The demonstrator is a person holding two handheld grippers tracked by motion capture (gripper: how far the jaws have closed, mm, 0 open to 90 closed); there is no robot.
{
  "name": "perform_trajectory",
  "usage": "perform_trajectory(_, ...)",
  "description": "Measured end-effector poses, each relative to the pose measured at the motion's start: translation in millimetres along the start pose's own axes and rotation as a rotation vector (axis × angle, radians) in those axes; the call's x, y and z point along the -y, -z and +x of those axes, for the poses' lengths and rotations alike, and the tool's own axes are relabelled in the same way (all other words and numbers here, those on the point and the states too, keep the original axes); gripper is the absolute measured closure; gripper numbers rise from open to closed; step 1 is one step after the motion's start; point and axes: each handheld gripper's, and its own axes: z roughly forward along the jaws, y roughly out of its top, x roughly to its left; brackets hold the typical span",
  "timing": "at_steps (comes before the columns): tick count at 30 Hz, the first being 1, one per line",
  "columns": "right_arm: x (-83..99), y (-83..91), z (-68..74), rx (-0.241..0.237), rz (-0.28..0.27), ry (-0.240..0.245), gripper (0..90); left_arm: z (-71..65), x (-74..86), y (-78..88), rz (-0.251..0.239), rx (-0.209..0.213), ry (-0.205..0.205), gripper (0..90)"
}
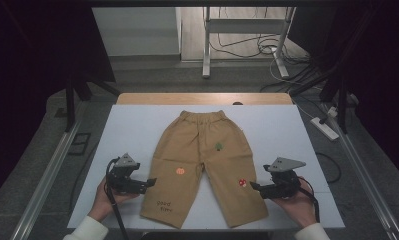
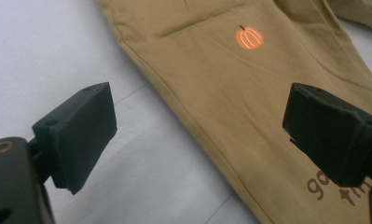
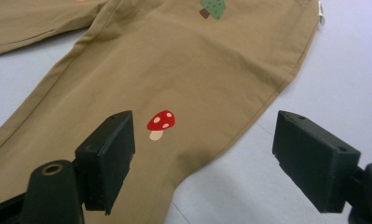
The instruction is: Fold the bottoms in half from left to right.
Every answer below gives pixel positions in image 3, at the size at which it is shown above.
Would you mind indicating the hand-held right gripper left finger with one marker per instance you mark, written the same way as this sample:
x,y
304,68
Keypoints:
x,y
103,161

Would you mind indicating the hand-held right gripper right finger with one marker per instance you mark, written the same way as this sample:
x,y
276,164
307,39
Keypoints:
x,y
317,168

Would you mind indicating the tan mushroom print pants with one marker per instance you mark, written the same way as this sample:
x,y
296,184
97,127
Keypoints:
x,y
190,68

